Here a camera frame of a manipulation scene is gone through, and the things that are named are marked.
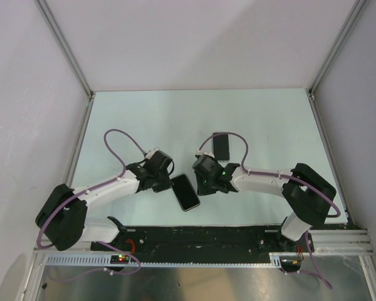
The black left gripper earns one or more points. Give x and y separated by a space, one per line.
165 185

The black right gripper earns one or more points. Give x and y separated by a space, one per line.
202 190

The black silicone phone case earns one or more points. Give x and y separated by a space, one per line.
172 182

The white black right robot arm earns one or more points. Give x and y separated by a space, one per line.
309 195

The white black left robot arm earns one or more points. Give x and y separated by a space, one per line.
63 220

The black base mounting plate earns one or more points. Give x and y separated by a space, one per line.
229 255

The left controller circuit board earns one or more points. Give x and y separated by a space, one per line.
120 258

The controller circuit board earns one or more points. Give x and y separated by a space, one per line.
120 258
291 265

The right controller circuit board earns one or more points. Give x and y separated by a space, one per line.
291 265

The white slotted cable duct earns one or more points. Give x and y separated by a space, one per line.
103 260

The aluminium front frame rail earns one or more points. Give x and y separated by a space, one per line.
332 239

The aluminium left corner post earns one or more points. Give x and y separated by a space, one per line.
64 46

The aluminium corner post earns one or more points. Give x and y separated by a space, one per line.
343 35
64 46

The aluminium right corner post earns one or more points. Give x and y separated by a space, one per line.
343 35

